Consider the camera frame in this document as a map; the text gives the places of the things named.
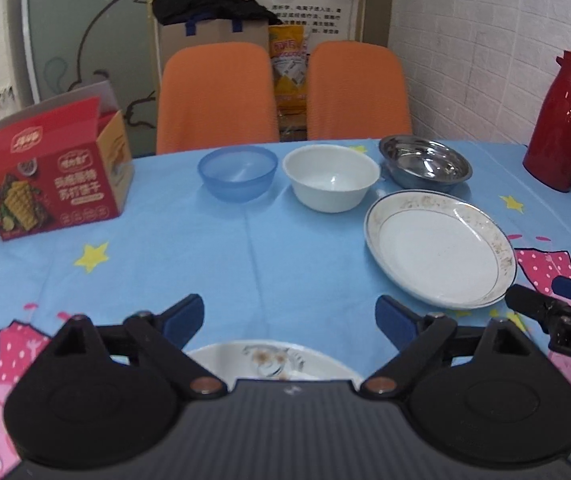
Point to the orange chair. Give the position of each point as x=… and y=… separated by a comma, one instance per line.
x=215, y=100
x=355, y=95

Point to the yellow snack bag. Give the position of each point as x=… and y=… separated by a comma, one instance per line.
x=289, y=70

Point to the frosted glass panel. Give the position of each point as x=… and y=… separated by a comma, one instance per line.
x=65, y=35

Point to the brown cardboard box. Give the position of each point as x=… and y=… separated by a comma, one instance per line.
x=215, y=35

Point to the red thermos jug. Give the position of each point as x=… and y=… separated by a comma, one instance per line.
x=560, y=125

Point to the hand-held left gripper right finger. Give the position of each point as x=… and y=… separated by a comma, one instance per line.
x=391, y=319

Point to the stainless steel bowl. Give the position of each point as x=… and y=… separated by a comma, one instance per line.
x=425, y=162

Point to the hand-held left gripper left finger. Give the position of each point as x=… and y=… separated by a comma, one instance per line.
x=189, y=316

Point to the wall poster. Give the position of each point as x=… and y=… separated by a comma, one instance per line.
x=315, y=5

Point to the white plate with brown print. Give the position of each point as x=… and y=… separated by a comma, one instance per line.
x=235, y=360

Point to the white plate with floral rim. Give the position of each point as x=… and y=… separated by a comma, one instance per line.
x=435, y=255

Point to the red cardboard snack box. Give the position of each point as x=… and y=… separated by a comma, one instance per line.
x=50, y=185

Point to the white ceramic bowl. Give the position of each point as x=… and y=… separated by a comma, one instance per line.
x=330, y=185

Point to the black cloth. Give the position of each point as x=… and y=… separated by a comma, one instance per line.
x=205, y=7

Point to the blue cartoon tablecloth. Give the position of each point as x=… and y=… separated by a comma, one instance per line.
x=265, y=250

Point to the blue plastic bowl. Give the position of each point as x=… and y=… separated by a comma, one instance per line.
x=235, y=175

